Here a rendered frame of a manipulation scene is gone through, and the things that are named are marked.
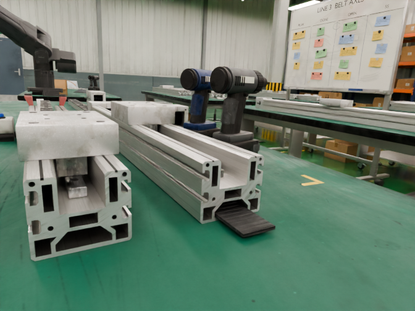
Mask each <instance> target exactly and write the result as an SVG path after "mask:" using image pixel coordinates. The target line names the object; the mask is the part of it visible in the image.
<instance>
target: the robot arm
mask: <svg viewBox="0 0 415 311"><path fill-rule="evenodd" d="M0 33H2V34H3V35H5V36H6V37H8V38H9V39H11V40H12V41H13V42H14V43H15V44H16V45H18V46H20V47H21V48H23V49H24V51H25V52H27V53H29V54H30V55H32V56H33V66H34V74H35V87H27V91H28V92H30V91H32V93H25V94H24V98H25V100H26V101H27V103H28V105H29V106H33V98H32V95H43V96H59V105H60V106H64V104H65V101H66V99H67V95H66V94H59V93H63V89H62V88H55V84H54V72H51V71H54V67H53V61H55V66H56V70H57V71H58V72H59V73H77V65H76V57H75V53H74V52H69V51H60V50H59V49H58V48H52V43H51V36H50V34H49V33H47V32H46V31H44V30H43V29H42V28H40V27H39V26H37V25H36V26H34V25H32V24H31V23H30V22H28V21H26V20H23V19H21V18H20V17H18V16H16V15H14V14H13V13H11V12H10V11H8V10H7V9H5V8H4V7H3V6H1V5H0Z"/></svg>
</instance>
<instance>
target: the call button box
mask: <svg viewBox="0 0 415 311"><path fill-rule="evenodd" d="M14 129H15V125H14V118H13V117H0V142H10V141H14V140H15V138H16V132H15V130H14Z"/></svg>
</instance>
